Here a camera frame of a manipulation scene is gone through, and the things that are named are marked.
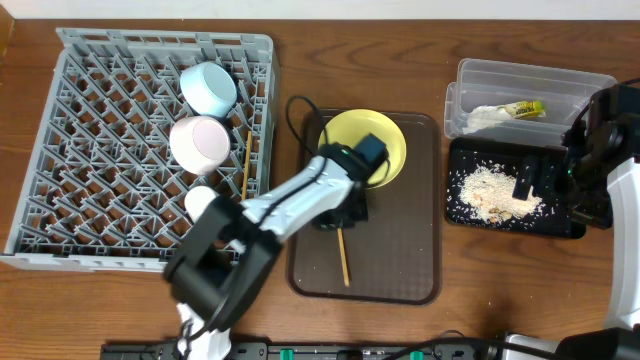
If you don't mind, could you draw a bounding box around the yellow plate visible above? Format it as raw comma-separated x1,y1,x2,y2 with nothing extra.
326,109,407,188

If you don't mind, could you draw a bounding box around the pile of rice scraps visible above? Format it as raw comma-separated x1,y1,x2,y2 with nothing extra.
446,162,547,227

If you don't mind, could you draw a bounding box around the green yellow snack wrapper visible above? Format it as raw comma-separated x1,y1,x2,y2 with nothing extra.
502,100,546,119

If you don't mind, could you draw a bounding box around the white napkin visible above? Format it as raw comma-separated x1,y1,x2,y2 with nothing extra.
462,105,513,134

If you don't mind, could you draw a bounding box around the pink white bowl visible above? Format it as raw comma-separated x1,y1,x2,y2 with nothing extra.
169,116,231,175

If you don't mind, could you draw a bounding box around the white cup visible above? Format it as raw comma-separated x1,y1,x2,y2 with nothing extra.
184,186,218,222

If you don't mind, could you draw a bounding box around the light blue bowl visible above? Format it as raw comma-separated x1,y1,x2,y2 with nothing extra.
180,62,238,118

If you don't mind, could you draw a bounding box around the wooden chopstick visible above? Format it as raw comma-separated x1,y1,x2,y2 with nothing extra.
241,130,253,201
337,228,350,287

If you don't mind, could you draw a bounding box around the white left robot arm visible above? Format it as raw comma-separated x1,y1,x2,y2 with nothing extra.
164,134,389,359

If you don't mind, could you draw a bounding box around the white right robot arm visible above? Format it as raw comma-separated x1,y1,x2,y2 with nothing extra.
498,79,639,360

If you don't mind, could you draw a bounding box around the black plastic tray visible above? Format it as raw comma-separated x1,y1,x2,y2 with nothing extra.
445,138,586,239

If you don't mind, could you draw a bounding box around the clear plastic bin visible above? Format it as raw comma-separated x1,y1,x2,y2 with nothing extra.
444,58,617,148

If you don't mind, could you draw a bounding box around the brown serving tray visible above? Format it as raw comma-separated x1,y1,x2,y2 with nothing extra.
286,113,443,305

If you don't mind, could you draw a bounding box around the grey dish rack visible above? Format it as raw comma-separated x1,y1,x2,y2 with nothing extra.
1,28,280,273

